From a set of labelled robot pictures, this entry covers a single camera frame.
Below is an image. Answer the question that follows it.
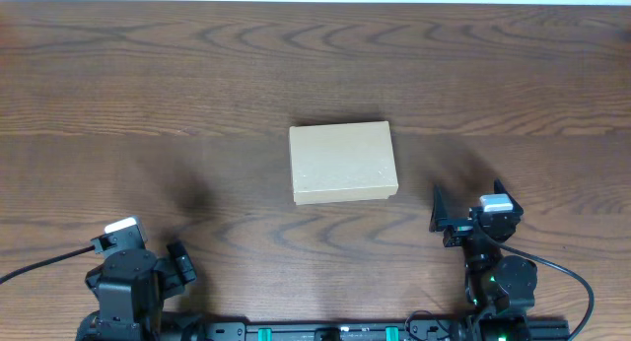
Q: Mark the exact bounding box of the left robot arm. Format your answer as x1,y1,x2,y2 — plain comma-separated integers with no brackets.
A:
75,242,205,341

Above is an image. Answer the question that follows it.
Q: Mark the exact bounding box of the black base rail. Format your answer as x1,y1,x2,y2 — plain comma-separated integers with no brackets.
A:
202,318,570,341

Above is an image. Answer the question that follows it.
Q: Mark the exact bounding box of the cardboard box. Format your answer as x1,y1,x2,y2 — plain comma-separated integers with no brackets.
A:
289,121,399,205

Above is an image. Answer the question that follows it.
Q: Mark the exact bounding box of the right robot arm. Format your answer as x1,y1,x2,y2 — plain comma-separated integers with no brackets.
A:
430,180,537,340

